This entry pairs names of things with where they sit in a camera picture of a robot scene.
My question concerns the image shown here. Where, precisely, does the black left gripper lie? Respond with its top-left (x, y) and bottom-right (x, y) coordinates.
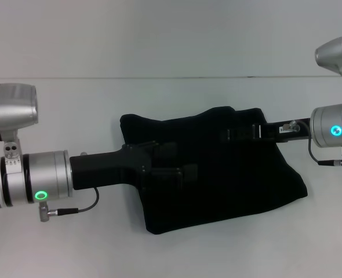
top-left (68, 140), bottom-right (198, 192)

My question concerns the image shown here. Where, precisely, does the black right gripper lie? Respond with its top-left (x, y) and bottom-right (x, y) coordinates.
top-left (219, 116), bottom-right (313, 145)

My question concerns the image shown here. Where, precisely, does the black shirt with FREE print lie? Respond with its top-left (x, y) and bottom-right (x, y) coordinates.
top-left (119, 106), bottom-right (310, 236)

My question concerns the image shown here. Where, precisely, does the right gripper cable with connector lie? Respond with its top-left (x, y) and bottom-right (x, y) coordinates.
top-left (283, 119), bottom-right (342, 168)

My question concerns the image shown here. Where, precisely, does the gripper cable with connector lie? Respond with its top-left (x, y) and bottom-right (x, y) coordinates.
top-left (283, 119), bottom-right (342, 168)
top-left (37, 186), bottom-right (101, 224)

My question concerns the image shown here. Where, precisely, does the left gripper cable with connector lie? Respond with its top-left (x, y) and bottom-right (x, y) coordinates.
top-left (37, 186), bottom-right (101, 224)

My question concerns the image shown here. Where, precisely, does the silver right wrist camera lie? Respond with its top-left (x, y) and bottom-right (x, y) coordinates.
top-left (314, 34), bottom-right (342, 93)

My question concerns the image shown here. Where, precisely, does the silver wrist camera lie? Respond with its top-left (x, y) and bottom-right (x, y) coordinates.
top-left (0, 83), bottom-right (39, 143)
top-left (314, 34), bottom-right (342, 93)

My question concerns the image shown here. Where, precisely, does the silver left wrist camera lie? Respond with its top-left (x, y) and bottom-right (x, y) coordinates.
top-left (0, 83), bottom-right (39, 143)

